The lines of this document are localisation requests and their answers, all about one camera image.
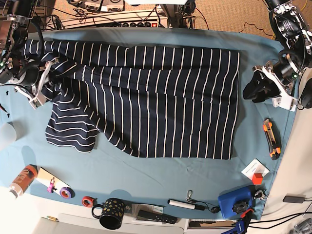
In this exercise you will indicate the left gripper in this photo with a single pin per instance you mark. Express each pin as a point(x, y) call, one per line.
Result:
point(272, 79)

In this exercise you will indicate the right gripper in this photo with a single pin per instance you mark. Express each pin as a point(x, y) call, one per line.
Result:
point(30, 79)

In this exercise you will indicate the navy white striped t-shirt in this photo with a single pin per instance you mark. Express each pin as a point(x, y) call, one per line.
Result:
point(149, 101)

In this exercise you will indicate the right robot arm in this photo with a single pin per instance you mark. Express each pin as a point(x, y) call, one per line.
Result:
point(14, 31)

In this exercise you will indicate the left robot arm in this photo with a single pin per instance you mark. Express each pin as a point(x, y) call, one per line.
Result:
point(291, 30)

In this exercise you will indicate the packaged tool blister pack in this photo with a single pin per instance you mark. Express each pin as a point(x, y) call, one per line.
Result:
point(276, 101)

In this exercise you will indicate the orange black utility knife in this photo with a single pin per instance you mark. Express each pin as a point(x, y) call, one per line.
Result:
point(274, 147)

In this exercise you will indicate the translucent plastic cup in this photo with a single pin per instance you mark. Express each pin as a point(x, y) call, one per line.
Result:
point(7, 135)

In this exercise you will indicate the white paper card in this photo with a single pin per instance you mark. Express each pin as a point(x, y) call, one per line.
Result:
point(255, 167)

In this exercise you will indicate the orange drink can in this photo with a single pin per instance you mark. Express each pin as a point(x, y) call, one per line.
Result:
point(24, 179)

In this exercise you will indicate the wooden board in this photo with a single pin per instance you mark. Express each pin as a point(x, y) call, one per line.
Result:
point(44, 178)

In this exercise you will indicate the red cube block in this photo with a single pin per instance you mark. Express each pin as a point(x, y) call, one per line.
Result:
point(257, 179)

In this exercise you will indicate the pink small clip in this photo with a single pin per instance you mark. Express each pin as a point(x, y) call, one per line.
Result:
point(51, 188)

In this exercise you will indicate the purple tape roll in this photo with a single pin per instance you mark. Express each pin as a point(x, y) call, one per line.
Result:
point(66, 192)

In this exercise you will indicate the black power strip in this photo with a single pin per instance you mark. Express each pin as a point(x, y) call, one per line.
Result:
point(129, 24)

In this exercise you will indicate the teal table cloth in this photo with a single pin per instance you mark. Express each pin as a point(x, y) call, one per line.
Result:
point(108, 172)

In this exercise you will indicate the red tape roll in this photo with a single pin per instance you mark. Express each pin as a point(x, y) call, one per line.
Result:
point(87, 201)

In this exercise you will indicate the blue plastic case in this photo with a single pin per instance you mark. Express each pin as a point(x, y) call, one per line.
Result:
point(236, 202)

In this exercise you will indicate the silver carabiner clip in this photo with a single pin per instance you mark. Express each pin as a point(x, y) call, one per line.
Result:
point(189, 196)

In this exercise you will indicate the white black marker pen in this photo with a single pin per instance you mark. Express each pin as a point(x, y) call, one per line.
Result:
point(185, 205)

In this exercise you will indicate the black patterned mug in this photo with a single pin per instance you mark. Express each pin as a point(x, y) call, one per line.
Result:
point(110, 214)

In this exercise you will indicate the black remote control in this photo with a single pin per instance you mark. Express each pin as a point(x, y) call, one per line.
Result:
point(157, 217)

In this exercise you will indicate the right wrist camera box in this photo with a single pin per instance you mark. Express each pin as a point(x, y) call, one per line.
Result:
point(37, 101)

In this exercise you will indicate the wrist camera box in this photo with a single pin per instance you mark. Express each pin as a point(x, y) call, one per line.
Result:
point(288, 103)
point(37, 101)

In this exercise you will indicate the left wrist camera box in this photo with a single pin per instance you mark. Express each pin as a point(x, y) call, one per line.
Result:
point(288, 103)

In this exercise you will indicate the blue handled clamp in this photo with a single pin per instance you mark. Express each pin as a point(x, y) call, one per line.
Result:
point(242, 225)

